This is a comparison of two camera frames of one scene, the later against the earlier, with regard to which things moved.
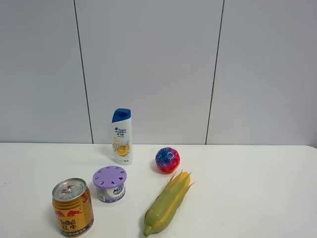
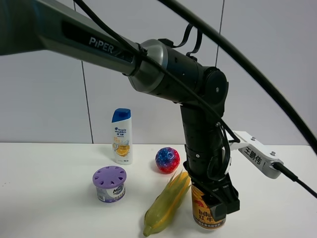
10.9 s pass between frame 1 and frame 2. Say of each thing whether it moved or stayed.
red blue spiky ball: stayed
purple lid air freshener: stayed
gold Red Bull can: moved
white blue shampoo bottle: stayed
